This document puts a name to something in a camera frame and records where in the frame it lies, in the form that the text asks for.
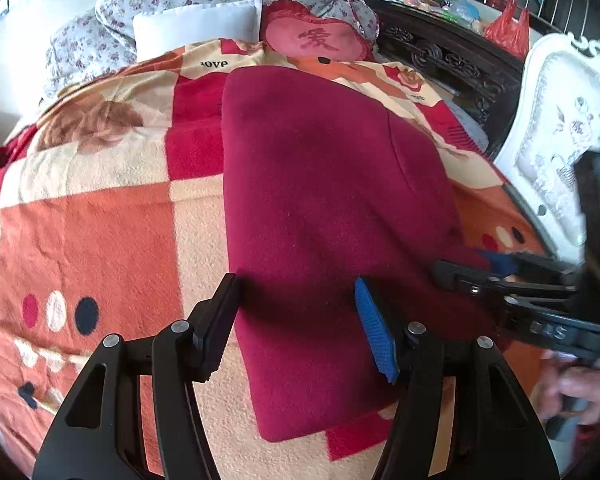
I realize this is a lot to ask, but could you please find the person's right hand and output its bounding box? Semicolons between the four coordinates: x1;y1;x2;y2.
534;350;600;427

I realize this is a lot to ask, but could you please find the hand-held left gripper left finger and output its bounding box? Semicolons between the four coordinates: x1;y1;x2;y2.
32;272;242;480

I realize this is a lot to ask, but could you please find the red heart cushion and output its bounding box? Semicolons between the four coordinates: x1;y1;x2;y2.
260;0;377;64

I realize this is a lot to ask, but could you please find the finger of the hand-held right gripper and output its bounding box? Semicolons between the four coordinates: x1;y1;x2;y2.
474;247;587;287
429;259;579;312

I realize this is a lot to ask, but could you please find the dark carved wooden furniture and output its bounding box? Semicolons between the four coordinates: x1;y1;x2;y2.
362;0;527;132

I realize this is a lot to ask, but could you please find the white pillow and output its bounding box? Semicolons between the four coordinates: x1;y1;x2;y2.
131;0;264;64

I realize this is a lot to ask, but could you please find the printed checkered fleece blanket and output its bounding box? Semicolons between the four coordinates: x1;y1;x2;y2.
0;37;552;480

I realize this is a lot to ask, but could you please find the maroon fleece garment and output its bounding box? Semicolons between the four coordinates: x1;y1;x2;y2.
221;66;511;444

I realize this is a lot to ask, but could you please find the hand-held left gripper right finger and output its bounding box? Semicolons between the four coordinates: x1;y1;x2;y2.
354;277;554;480

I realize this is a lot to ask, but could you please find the red plastic bag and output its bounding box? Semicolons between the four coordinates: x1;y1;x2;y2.
484;0;532;59

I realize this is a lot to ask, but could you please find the pile of assorted small goods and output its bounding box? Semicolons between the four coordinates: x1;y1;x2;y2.
405;0;487;27

